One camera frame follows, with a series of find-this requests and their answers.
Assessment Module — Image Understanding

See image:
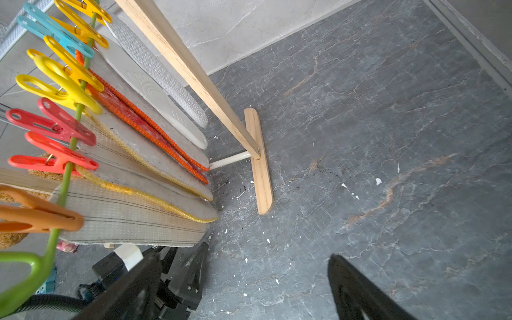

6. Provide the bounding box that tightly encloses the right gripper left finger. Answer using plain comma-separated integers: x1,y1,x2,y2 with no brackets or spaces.
74,253,161,320

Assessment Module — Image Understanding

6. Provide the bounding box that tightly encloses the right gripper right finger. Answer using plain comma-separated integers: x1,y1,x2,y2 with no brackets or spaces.
327,254,414,319

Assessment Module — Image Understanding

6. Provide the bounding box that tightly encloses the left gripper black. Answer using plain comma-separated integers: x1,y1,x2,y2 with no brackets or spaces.
91,242,209,319

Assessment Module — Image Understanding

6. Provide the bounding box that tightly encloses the white striped insole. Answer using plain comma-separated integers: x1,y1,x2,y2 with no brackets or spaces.
0,167,209,248

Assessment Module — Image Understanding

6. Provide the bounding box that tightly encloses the green clip hanger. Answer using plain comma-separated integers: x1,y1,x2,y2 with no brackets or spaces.
1,1,111,317

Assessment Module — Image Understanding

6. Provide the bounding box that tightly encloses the small pink toy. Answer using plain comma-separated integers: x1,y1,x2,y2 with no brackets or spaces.
57,240,78,253

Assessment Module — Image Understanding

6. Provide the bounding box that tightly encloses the small blue toy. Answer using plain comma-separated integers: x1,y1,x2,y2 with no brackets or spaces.
35,265,57,295

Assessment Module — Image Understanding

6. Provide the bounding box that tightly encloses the orange clothes peg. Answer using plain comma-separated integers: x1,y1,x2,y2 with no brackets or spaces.
1,185,84,233

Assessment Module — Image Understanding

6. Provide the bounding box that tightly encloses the red orange-edged insole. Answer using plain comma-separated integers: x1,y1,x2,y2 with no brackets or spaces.
88,50,209,185

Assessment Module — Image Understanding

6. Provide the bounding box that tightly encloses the red clothes peg lower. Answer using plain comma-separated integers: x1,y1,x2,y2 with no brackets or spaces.
8,131,99,174

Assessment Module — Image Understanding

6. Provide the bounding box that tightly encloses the red clothes peg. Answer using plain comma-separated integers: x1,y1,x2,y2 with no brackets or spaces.
8,131,99,174
6,97,97,146

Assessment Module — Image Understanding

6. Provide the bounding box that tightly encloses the wooden clothes rack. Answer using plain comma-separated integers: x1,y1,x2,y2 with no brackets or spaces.
117,1,273,215

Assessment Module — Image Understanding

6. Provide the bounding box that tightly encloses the red clothes peg upper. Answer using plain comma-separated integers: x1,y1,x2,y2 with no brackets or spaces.
6,97,97,146

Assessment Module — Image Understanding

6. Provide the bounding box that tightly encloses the yellow clothes peg large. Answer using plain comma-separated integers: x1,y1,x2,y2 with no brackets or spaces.
15,49,103,115

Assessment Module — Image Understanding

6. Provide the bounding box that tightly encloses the blue clothes peg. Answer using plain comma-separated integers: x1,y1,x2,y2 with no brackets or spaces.
16,2,95,59

